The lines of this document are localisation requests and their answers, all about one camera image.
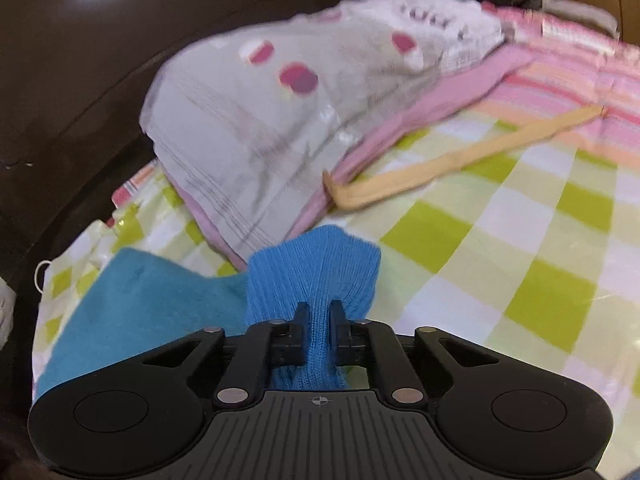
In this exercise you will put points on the pink striped blanket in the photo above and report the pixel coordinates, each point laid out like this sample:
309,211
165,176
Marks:
450,95

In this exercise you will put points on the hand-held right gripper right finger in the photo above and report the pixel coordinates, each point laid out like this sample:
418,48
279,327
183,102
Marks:
336,320

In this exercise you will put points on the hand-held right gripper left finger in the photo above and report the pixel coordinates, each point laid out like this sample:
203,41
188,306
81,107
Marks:
301,320

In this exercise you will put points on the blue knit garment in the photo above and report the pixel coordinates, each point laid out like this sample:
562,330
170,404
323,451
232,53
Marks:
310,265

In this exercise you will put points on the teal folded cloth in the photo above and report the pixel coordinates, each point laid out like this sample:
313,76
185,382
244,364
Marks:
150,300

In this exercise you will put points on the dark brown headboard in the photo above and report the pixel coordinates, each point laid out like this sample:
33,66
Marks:
75,85

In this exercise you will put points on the grey pillow with pink dots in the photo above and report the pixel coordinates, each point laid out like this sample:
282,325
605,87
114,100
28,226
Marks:
250,110

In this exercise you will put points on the beige folded cloth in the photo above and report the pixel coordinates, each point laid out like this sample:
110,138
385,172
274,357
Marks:
580,12

